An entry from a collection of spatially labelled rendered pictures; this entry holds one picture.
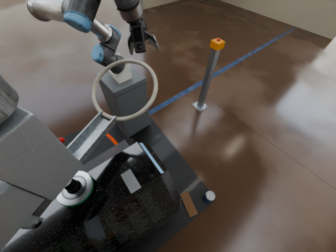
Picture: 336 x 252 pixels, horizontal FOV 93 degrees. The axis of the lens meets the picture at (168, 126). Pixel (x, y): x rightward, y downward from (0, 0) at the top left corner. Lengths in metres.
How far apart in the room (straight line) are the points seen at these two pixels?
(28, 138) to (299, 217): 2.45
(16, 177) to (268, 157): 2.50
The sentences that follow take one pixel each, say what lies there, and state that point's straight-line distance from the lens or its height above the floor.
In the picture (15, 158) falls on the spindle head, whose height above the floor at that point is 1.46.
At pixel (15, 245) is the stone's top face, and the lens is 1.37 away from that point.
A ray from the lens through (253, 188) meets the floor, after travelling 2.30.
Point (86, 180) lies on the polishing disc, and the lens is 1.22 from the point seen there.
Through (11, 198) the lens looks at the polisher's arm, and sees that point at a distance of 0.82.
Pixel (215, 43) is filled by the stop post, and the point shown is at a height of 1.07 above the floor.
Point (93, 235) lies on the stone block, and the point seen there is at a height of 0.76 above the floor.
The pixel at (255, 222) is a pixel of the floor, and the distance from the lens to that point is 2.20.
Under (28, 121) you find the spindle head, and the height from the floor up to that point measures 1.53.
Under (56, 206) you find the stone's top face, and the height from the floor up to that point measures 0.83.
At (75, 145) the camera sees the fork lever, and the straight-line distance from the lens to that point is 1.12.
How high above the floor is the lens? 1.95
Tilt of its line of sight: 53 degrees down
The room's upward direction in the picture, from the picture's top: 3 degrees clockwise
